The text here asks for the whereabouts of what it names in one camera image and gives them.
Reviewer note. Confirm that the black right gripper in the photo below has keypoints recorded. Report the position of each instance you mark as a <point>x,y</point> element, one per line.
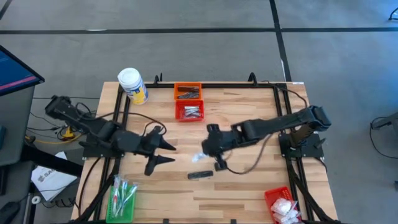
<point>225,141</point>

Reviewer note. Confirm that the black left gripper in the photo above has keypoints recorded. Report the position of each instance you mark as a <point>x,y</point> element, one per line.
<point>152,143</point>

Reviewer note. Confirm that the white cotton plastic bag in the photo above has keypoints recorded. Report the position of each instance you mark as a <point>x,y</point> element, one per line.
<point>284,218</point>
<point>199,157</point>

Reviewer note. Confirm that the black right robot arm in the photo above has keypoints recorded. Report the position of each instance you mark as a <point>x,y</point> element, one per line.
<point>280,123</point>

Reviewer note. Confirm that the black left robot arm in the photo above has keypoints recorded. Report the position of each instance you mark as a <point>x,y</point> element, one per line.
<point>102,133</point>

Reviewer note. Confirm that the small red plastic basket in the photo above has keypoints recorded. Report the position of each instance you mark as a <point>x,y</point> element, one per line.
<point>178,118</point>

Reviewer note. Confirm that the orange plastic basket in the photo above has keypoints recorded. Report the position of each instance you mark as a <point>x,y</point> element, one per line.
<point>175,93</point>

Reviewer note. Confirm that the blue white toothbrush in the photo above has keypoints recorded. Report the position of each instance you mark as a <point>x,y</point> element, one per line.
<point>125,205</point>

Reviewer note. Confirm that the Lysol wipes canister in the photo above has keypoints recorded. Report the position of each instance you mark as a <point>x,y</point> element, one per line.
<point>133,87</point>

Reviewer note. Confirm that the large red plastic basket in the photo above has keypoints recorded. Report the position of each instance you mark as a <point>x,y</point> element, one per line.
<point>273,194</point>

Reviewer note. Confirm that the green plastic basket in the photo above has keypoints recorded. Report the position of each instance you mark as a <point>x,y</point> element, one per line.
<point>110,214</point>

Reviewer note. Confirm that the black cart base beam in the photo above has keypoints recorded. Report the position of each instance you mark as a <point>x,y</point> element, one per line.
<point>49,160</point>

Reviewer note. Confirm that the white printed booklet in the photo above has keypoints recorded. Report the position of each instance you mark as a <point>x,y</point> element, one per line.
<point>49,180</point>

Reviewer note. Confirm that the white tape roll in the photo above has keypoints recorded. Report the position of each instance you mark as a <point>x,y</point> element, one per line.
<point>33,200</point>

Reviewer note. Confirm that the grey monitor cart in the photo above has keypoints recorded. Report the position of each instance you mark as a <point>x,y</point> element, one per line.
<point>15,124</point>

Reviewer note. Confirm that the blue screen monitor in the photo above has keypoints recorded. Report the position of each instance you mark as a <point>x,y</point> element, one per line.
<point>12,73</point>

